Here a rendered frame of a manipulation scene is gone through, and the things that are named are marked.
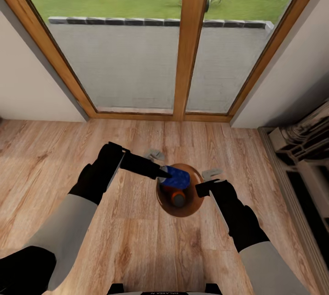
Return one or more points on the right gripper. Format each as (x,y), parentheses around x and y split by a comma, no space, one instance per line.
(202,189)

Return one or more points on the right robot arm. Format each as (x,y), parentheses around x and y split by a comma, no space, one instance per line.
(268,273)

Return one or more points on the trash can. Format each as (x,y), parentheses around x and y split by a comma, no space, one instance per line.
(192,203)

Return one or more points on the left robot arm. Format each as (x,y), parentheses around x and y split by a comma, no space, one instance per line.
(47,258)

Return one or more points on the wood fireplace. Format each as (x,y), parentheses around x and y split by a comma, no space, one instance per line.
(299,157)

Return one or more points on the door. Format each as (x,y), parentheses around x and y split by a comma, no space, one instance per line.
(159,60)

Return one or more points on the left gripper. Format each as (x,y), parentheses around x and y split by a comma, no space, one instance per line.
(150,169)

